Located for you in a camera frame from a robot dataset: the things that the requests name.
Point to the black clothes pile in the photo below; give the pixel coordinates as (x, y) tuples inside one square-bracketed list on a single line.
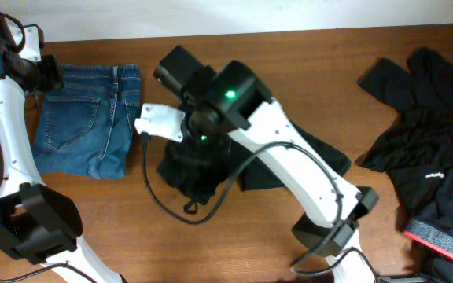
[(416, 152)]

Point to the black trousers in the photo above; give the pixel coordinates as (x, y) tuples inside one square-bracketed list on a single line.
[(199, 186)]

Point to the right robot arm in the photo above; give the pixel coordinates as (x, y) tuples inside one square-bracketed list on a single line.
[(219, 109)]

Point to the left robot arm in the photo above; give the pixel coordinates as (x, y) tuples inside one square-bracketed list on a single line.
[(37, 223)]

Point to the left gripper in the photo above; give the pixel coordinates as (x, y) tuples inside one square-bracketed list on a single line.
[(49, 71)]

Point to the blue denim jeans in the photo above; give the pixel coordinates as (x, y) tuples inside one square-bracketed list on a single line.
[(86, 127)]

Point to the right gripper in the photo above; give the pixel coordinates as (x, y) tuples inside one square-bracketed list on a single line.
[(185, 147)]

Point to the grey red-trimmed garment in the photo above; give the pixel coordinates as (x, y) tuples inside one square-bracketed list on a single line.
[(430, 237)]

